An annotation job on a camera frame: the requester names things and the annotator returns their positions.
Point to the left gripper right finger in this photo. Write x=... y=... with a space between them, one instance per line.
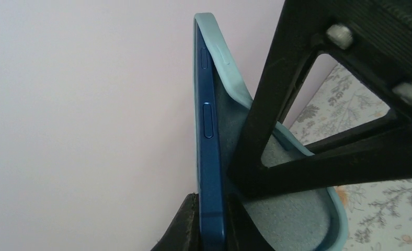
x=242 y=233

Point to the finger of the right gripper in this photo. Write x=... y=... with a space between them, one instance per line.
x=372 y=39

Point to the light blue phone case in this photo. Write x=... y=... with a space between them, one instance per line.
x=260 y=163

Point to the phone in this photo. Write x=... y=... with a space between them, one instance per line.
x=209 y=174

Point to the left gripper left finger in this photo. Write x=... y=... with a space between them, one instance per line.
x=183 y=233

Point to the floral patterned table mat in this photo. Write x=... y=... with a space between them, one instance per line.
x=361 y=137

